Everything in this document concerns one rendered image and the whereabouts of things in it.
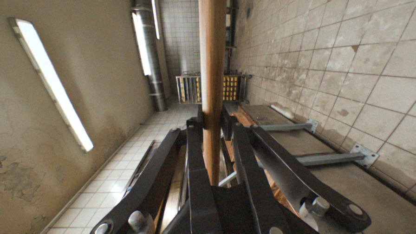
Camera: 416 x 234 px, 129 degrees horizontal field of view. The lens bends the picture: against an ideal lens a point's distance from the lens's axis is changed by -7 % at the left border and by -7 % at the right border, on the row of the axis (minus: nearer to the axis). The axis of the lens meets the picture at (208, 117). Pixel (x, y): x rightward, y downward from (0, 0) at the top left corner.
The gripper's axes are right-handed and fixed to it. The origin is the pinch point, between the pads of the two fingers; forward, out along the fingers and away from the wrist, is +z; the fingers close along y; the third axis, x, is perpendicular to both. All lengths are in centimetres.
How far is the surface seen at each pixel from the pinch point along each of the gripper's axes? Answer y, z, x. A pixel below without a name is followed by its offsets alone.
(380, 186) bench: 105, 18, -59
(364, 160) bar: 118, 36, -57
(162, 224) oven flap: -40, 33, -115
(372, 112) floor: 119, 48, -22
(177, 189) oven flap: -32, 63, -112
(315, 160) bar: 75, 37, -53
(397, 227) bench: 86, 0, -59
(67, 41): -142, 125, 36
